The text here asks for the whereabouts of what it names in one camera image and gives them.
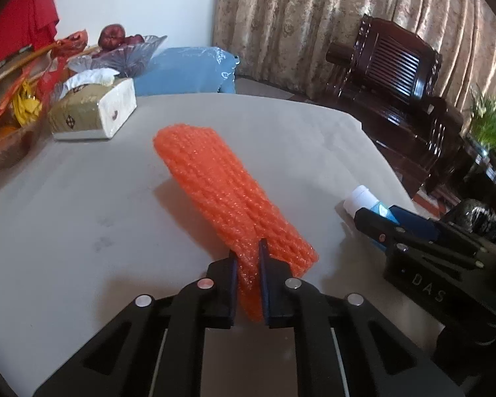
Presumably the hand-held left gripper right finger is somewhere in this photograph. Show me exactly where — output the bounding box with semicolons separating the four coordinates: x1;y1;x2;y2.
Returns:
259;239;467;397

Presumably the white tissue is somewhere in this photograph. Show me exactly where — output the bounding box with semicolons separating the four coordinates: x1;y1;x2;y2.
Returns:
63;68;120;91

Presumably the beige tablecloth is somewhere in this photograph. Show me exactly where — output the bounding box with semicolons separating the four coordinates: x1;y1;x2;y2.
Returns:
0;92;414;397

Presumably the dark wooden side table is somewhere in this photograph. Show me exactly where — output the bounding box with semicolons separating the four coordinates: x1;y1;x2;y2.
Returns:
458;131;496;200

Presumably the toothpaste tube with white cap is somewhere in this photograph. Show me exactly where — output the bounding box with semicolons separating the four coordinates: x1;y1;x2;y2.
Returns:
343;185;398;222

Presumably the glass fruit bowl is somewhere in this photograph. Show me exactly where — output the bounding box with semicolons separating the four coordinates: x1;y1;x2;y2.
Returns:
68;35;168;80

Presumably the snack tray with red packets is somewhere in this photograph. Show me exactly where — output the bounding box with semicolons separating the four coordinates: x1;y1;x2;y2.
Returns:
0;60;55;171

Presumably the dark wooden armchair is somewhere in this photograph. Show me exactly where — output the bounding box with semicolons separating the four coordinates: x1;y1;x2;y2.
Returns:
325;14;466;194

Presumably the red ornament packet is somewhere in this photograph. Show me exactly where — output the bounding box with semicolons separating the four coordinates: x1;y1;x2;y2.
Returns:
51;28;89;55

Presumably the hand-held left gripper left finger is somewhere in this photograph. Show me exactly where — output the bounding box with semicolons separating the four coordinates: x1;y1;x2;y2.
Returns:
33;250;238;397

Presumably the blue embroidered cloth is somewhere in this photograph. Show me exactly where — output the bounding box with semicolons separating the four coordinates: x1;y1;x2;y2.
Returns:
133;46;241;97

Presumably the floral beige curtain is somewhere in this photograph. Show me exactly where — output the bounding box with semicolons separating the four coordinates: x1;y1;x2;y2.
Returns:
212;0;496;113

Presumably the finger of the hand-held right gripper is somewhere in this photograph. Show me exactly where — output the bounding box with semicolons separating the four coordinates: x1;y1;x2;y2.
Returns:
390;204;496;257
353;208;485;270

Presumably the orange foam fruit net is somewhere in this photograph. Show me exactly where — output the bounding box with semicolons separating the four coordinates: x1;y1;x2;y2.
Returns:
153;123;319;324

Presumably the potted flowering plant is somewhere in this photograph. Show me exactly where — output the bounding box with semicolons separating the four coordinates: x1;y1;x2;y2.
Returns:
465;84;496;154

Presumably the red cloth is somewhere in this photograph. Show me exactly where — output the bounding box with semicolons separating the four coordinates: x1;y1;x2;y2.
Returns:
0;0;61;72

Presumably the tissue box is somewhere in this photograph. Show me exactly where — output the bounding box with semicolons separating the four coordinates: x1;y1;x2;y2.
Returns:
48;68;138;141

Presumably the trash bin with black bag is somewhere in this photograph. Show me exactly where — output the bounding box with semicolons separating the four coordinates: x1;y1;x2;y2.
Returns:
441;198;496;245

